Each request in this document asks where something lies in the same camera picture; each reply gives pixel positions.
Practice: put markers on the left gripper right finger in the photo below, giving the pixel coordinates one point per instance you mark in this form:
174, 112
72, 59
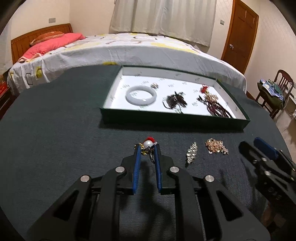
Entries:
205, 209

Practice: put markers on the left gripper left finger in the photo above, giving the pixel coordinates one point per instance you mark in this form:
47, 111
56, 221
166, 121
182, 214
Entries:
89, 208

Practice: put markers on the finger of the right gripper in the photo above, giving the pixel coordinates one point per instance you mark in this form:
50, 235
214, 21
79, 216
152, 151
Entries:
252, 152
277, 155

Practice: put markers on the crystal leaf brooch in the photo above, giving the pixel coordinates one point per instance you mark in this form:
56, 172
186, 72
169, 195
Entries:
191, 154

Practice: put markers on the red knot cord charm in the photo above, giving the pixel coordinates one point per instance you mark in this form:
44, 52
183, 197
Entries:
204, 89

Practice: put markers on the red knot gold charm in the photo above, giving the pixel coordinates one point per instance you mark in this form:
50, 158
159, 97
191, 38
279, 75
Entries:
139, 146

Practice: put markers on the pearl keyring charm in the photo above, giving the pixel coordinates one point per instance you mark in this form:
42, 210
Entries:
149, 149

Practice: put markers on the white jade bangle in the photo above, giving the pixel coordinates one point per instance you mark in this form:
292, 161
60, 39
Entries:
141, 95

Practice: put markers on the silver flower brooch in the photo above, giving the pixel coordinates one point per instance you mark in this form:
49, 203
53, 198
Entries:
154, 86

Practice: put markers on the green jewelry tray box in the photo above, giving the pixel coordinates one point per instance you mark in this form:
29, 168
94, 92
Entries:
226, 115

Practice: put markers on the person's right hand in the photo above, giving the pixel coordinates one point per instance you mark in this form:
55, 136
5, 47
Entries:
272, 220

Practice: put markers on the clothes pile on chair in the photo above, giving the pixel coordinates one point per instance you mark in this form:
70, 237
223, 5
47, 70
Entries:
271, 94

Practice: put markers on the wooden chair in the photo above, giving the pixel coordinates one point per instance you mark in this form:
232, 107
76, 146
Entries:
285, 83

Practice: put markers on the dark green table cloth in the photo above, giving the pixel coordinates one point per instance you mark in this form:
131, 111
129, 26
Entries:
53, 134

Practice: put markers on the black tassel pendant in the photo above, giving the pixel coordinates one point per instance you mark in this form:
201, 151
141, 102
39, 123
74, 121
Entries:
175, 102

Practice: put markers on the brown wooden door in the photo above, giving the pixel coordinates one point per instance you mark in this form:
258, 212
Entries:
241, 36

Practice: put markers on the bed with patterned sheet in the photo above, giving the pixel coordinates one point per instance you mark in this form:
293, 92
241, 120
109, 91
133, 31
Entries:
126, 49

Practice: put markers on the beige curtain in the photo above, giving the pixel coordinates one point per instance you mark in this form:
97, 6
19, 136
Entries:
192, 21

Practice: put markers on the wooden nightstand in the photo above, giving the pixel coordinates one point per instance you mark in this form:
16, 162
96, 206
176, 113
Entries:
6, 100

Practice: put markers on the red box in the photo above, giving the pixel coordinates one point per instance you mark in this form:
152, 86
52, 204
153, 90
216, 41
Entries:
3, 87

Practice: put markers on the pink pillow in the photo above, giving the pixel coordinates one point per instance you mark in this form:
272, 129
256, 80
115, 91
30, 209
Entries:
42, 48

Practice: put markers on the wooden headboard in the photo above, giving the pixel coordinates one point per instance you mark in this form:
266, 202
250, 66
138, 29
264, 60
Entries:
21, 44

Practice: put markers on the orange pillow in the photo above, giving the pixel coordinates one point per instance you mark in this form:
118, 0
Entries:
46, 36

